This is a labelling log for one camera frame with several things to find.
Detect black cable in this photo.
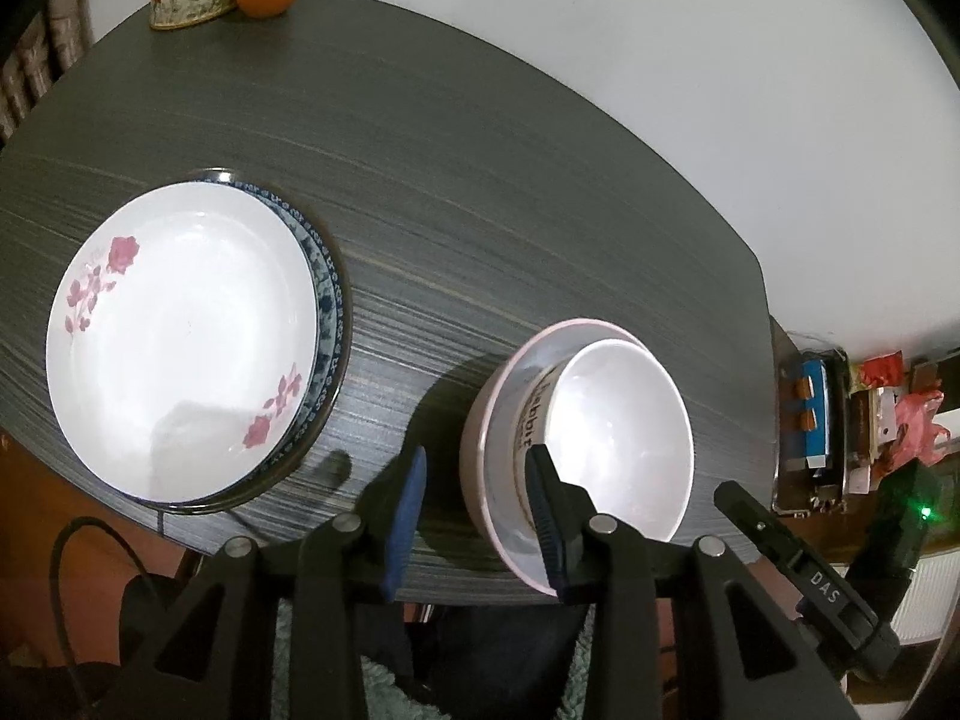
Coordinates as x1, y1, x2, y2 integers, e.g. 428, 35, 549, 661
49, 516, 162, 683

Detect large blue floral plate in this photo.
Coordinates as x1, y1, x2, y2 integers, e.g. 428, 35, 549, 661
157, 167, 353, 517

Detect white bowl pink print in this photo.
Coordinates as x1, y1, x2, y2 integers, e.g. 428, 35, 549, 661
514, 339, 695, 545

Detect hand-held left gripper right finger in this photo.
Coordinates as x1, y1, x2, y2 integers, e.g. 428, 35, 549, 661
523, 444, 856, 720

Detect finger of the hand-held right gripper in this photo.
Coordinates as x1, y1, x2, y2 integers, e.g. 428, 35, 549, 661
714, 480, 817, 578

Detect red packet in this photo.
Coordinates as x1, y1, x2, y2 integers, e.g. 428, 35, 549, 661
855, 351, 905, 391

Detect clutter of packets on shelf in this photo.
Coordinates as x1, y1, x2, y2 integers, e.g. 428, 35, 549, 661
769, 315, 960, 518

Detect large pink bowl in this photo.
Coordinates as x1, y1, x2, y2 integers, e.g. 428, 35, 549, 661
459, 319, 653, 601

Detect white plate pink flowers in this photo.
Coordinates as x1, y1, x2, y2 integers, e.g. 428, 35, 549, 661
46, 180, 320, 505

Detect beige patterned curtain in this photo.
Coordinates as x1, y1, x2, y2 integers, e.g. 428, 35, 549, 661
0, 0, 91, 143

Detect dark cloth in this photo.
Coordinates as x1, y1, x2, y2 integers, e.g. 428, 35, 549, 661
352, 604, 586, 720

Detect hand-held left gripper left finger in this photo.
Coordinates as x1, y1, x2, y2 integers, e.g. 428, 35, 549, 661
97, 446, 428, 720

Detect white ribbed panel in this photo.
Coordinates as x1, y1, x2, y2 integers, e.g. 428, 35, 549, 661
892, 551, 960, 646

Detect brown white packet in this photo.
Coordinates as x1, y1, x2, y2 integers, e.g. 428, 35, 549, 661
846, 388, 901, 496

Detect pink plastic bag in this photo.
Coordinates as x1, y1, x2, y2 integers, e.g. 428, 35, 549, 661
889, 390, 952, 466

